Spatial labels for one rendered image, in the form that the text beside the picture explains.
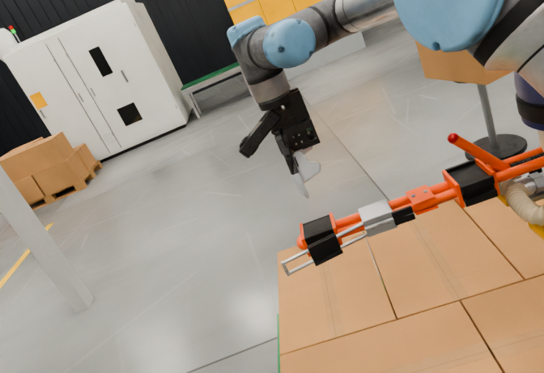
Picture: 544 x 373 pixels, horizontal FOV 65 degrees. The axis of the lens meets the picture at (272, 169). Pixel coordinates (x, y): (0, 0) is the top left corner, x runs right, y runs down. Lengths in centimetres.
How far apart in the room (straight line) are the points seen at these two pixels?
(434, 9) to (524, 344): 109
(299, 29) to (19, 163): 703
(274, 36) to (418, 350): 100
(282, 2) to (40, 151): 468
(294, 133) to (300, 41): 21
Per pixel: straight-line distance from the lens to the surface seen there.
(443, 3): 40
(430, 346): 139
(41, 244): 355
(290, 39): 70
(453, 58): 299
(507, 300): 147
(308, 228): 101
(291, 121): 86
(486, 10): 37
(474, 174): 103
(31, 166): 751
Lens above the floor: 158
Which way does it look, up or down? 21 degrees down
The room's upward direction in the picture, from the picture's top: 24 degrees counter-clockwise
